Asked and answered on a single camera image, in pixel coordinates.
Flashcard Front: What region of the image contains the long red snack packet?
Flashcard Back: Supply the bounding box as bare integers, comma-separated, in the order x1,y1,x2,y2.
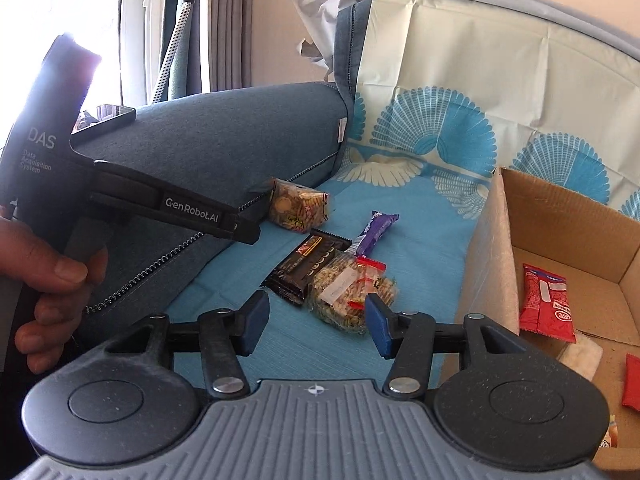
520,263,576,344

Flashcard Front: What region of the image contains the small red snack packet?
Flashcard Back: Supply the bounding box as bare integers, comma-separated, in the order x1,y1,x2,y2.
622,353,640,412

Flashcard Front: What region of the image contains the clear bag of round crackers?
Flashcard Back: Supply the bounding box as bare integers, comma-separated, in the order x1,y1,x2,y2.
268,179,330,233

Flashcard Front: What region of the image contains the person's left hand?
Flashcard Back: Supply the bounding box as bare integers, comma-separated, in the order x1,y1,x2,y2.
1,211,108,374

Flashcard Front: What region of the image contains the beige snack packet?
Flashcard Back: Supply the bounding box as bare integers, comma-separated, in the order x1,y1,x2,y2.
556,332,603,382

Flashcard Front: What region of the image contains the yellow orange snack wrapper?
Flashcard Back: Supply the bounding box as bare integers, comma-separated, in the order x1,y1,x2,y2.
599,414,618,448

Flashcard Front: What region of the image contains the brown cardboard box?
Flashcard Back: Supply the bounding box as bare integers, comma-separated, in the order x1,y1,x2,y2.
433,169,639,479

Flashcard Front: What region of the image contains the dark brown chocolate bar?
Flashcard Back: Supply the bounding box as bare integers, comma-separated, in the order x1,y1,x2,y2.
262,229,352,307

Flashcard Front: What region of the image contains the small red candy packet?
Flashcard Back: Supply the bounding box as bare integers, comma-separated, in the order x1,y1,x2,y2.
347,256,386,310

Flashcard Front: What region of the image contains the purple chocolate bar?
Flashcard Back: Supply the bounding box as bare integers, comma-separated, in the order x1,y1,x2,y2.
346,210,400,257

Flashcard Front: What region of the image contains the grey window curtain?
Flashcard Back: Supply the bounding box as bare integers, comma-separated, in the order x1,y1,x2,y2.
121,0,255,106

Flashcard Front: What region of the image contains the blue white patterned sofa cover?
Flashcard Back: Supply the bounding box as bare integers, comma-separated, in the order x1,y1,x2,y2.
164,0,640,390

